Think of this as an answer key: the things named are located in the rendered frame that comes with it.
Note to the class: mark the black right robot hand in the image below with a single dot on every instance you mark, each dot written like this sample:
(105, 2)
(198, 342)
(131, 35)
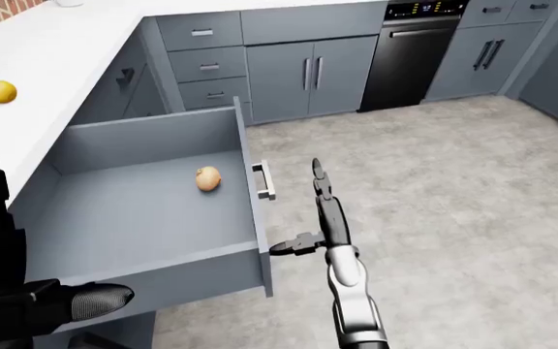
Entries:
(333, 221)

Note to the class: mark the open grey drawer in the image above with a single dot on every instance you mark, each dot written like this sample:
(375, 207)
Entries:
(138, 203)

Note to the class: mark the wide grey drawer front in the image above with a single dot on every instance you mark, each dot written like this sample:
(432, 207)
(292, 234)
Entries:
(201, 32)

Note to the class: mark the brown onion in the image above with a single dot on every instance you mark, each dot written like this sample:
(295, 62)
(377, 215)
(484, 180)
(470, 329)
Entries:
(208, 179)

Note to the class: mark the black dishwasher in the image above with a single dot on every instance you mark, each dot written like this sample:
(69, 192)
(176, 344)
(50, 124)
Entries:
(410, 62)

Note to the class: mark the yellow lemon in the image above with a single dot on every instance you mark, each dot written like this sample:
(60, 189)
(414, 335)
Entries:
(0, 92)

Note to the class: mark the long grey false panel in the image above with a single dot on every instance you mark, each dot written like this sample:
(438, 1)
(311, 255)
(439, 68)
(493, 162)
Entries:
(308, 22)

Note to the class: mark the grey corner cabinet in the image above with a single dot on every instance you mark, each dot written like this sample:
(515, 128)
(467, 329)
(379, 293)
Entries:
(114, 72)

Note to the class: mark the grey cabinet side block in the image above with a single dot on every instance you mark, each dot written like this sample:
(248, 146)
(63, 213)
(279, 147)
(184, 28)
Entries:
(555, 72)

